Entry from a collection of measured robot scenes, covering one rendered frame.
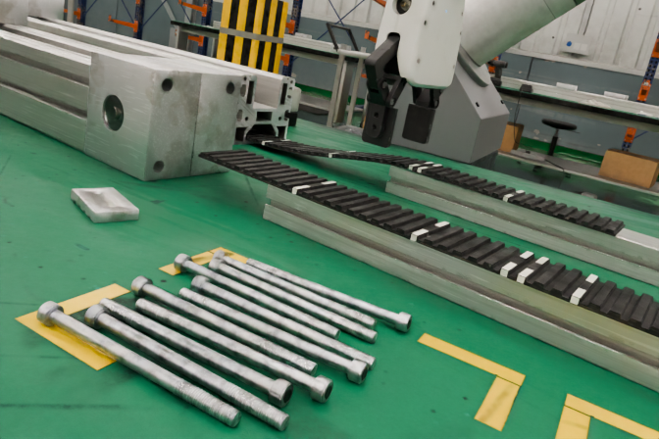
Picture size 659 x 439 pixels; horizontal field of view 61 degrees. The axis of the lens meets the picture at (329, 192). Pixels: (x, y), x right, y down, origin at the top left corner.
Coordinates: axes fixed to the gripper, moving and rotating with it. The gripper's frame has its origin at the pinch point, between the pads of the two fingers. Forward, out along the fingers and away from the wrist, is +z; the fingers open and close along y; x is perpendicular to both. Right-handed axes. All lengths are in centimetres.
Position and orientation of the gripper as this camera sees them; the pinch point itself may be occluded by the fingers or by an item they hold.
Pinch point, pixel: (398, 131)
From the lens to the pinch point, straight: 60.5
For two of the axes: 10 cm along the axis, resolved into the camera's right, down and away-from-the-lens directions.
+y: 5.8, -1.1, 8.1
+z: -1.8, 9.5, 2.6
